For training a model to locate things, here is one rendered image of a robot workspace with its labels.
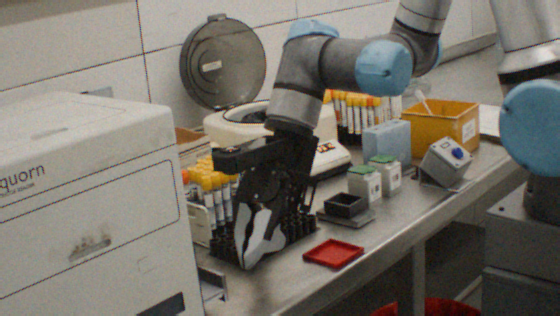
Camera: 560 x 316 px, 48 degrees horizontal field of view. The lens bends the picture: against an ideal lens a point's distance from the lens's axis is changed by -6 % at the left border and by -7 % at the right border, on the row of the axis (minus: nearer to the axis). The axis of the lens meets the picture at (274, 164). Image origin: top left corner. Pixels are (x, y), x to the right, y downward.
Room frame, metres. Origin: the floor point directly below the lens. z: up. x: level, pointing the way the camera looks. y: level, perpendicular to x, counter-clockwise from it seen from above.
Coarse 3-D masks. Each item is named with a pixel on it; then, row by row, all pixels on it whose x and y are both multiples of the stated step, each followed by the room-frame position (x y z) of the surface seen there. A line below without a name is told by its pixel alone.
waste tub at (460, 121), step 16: (400, 112) 1.35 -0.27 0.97; (416, 112) 1.40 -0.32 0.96; (432, 112) 1.44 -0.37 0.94; (448, 112) 1.41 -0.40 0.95; (464, 112) 1.30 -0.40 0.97; (416, 128) 1.33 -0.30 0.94; (432, 128) 1.30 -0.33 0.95; (448, 128) 1.28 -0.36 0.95; (464, 128) 1.30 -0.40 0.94; (416, 144) 1.33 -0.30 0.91; (464, 144) 1.30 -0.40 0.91
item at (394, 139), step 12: (396, 120) 1.29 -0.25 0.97; (372, 132) 1.22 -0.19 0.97; (384, 132) 1.22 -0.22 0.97; (396, 132) 1.24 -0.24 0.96; (408, 132) 1.26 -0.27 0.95; (372, 144) 1.22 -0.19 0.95; (384, 144) 1.22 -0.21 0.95; (396, 144) 1.24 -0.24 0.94; (408, 144) 1.26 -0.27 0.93; (372, 156) 1.22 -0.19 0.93; (396, 156) 1.24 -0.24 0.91; (408, 156) 1.26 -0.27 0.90; (408, 168) 1.25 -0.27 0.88
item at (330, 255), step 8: (328, 240) 0.96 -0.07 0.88; (336, 240) 0.96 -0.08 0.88; (312, 248) 0.94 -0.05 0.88; (320, 248) 0.94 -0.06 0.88; (328, 248) 0.94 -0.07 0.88; (336, 248) 0.94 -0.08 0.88; (344, 248) 0.94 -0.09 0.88; (352, 248) 0.93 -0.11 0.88; (360, 248) 0.92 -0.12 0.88; (304, 256) 0.92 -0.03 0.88; (312, 256) 0.91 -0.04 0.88; (320, 256) 0.92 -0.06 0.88; (328, 256) 0.91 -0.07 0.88; (336, 256) 0.91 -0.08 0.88; (344, 256) 0.91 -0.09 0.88; (352, 256) 0.90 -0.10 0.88; (320, 264) 0.89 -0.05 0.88; (328, 264) 0.88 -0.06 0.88; (336, 264) 0.87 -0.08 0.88
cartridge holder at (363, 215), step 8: (344, 192) 1.09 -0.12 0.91; (328, 200) 1.06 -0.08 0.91; (336, 200) 1.08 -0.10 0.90; (344, 200) 1.08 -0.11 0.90; (352, 200) 1.07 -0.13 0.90; (360, 200) 1.04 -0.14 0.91; (328, 208) 1.05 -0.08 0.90; (336, 208) 1.04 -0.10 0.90; (344, 208) 1.03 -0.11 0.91; (352, 208) 1.03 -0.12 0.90; (360, 208) 1.04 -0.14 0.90; (320, 216) 1.06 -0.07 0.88; (328, 216) 1.05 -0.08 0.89; (336, 216) 1.04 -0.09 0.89; (344, 216) 1.03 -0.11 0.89; (352, 216) 1.03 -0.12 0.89; (360, 216) 1.03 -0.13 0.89; (368, 216) 1.03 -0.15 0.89; (344, 224) 1.03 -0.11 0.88; (352, 224) 1.01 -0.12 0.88; (360, 224) 1.01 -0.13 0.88
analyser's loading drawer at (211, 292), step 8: (200, 264) 0.81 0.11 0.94; (200, 272) 0.80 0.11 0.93; (208, 272) 0.79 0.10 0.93; (216, 272) 0.79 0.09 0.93; (200, 280) 0.80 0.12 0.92; (208, 280) 0.79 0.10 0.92; (216, 280) 0.78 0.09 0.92; (224, 280) 0.78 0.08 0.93; (208, 288) 0.78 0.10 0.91; (216, 288) 0.78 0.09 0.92; (224, 288) 0.77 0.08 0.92; (208, 296) 0.76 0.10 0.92; (216, 296) 0.76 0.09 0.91; (224, 296) 0.77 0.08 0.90
